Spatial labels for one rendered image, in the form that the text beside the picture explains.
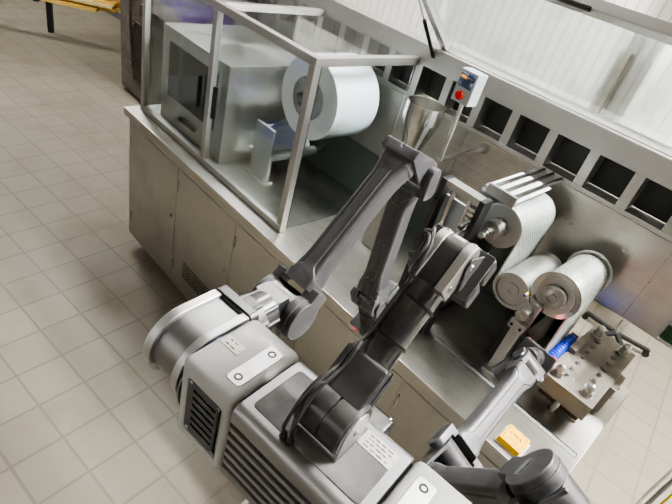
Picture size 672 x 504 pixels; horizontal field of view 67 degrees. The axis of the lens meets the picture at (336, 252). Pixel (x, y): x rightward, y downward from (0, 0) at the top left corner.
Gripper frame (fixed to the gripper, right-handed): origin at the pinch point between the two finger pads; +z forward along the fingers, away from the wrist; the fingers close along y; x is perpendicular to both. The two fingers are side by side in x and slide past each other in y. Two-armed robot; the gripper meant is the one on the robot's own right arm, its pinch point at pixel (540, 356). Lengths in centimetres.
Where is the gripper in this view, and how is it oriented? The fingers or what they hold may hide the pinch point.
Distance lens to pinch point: 165.9
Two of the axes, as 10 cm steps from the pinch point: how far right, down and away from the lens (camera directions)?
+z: 5.3, 1.5, 8.4
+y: 6.5, 5.6, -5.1
